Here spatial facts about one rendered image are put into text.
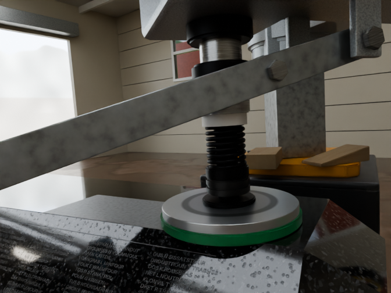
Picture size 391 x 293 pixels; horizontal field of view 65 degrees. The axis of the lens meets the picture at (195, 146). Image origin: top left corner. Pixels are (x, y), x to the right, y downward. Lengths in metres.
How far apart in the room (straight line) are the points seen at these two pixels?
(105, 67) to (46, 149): 9.04
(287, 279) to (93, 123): 0.29
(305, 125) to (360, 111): 5.17
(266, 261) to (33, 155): 0.30
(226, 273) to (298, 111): 0.92
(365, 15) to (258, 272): 0.39
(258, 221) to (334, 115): 6.12
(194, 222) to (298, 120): 0.90
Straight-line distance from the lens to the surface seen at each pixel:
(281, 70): 0.45
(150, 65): 8.87
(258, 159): 1.03
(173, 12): 0.43
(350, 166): 1.10
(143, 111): 0.38
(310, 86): 1.27
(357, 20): 0.53
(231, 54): 0.46
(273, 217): 0.43
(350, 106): 6.44
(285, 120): 1.24
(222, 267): 0.42
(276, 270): 0.40
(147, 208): 0.59
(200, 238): 0.41
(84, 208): 0.65
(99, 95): 9.14
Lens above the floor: 0.97
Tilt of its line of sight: 6 degrees down
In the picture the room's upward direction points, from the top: 4 degrees counter-clockwise
